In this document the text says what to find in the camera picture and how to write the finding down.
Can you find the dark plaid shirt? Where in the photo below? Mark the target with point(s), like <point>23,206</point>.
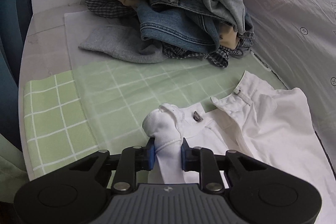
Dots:
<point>138,51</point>

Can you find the blue denim jeans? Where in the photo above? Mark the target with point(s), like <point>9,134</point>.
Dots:
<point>187,24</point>

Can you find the green checkered tablecloth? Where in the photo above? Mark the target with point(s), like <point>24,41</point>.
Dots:
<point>56,128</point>

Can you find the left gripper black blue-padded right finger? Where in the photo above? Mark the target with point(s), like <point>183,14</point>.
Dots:
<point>202,161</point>

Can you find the grey carrot-print storage bag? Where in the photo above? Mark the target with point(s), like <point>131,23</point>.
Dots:
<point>297,39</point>

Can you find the white trousers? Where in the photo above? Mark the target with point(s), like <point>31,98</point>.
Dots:
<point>271,125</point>

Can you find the beige garment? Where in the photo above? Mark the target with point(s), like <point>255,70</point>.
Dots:
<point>227,36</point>

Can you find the blue chair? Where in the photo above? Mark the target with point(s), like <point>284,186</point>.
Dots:
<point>15,20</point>

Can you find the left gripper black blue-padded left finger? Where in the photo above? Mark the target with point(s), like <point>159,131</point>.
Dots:
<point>131,161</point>

